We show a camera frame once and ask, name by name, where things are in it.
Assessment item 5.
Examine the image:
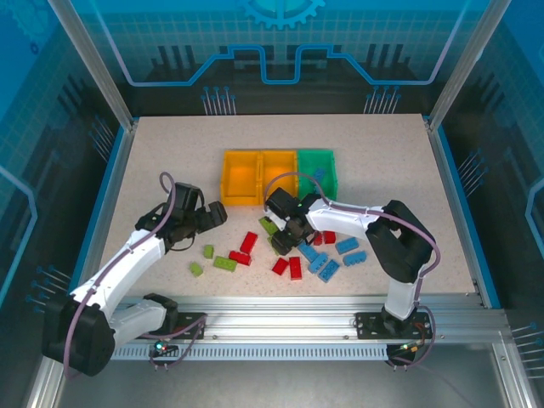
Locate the small board with lights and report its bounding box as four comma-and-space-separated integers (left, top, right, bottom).
397, 339, 426, 356
150, 339, 179, 358

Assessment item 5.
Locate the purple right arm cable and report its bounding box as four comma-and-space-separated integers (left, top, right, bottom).
262, 171, 439, 307

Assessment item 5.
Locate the table side rail blue trim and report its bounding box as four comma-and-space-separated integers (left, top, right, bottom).
427, 118, 539, 408
23, 121, 139, 408

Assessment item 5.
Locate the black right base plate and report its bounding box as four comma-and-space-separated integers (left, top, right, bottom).
354, 311, 435, 341

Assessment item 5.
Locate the green plastic bin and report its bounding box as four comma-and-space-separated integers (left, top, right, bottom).
296, 147, 340, 201

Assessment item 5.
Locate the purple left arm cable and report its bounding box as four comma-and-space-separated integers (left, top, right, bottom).
61, 171, 178, 380

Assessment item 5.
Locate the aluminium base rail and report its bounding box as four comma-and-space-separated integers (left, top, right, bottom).
112, 294, 509, 343

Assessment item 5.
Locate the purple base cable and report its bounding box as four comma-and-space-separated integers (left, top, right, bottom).
148, 314, 209, 371
388, 305, 439, 371

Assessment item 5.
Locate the orange plastic bin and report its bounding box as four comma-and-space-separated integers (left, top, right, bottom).
258, 149, 299, 201

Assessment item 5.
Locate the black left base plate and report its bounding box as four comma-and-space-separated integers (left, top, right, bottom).
161, 312, 208, 341

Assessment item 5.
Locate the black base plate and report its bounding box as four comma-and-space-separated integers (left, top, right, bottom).
161, 312, 208, 341
354, 311, 435, 341

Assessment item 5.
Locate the yellow plastic bin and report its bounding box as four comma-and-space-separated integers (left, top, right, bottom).
222, 149, 263, 207

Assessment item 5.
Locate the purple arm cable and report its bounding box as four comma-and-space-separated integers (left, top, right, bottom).
262, 171, 439, 307
61, 171, 178, 380

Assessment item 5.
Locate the aluminium frame post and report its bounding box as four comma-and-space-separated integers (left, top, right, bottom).
427, 0, 513, 128
47, 0, 139, 131

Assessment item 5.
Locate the slotted grey cable duct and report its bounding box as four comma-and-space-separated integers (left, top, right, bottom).
110, 343, 390, 363

